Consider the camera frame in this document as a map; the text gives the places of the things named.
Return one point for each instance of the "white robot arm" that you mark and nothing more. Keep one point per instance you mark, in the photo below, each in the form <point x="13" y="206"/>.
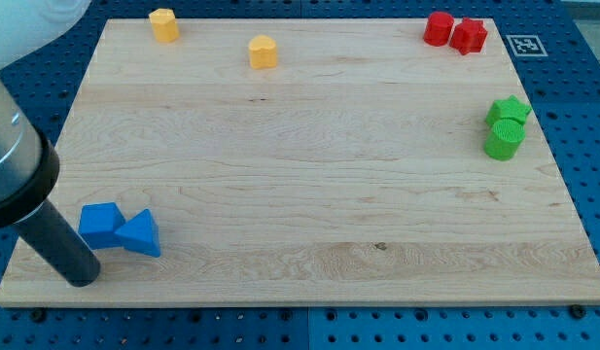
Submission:
<point x="29" y="165"/>

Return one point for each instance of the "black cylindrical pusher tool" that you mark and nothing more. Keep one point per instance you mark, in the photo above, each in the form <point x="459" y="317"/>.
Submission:
<point x="51" y="236"/>

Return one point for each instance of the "yellow hexagon block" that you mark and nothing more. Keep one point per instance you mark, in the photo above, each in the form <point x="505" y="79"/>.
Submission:
<point x="164" y="25"/>

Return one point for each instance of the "white fiducial marker tag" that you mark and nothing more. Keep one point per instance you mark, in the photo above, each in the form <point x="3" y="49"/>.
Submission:
<point x="525" y="45"/>

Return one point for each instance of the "red cylinder block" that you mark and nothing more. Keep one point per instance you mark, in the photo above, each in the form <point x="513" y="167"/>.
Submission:
<point x="438" y="29"/>

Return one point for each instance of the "blue cube block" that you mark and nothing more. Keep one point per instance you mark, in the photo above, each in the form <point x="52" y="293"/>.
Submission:
<point x="98" y="225"/>

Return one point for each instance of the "red star block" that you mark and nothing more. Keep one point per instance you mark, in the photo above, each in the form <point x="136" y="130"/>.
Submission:
<point x="468" y="36"/>

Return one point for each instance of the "yellow heart block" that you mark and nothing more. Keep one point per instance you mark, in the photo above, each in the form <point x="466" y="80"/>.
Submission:
<point x="262" y="51"/>

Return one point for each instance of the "blue triangular block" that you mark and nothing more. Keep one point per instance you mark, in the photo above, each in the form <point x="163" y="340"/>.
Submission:
<point x="141" y="235"/>

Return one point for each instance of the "green star block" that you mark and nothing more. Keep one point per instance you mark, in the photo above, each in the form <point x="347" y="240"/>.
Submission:
<point x="510" y="108"/>

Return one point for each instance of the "wooden board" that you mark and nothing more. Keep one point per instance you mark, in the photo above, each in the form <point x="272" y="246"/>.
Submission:
<point x="353" y="173"/>

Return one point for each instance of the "green cylinder block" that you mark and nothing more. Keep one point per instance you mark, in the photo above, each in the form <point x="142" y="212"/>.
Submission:
<point x="504" y="139"/>

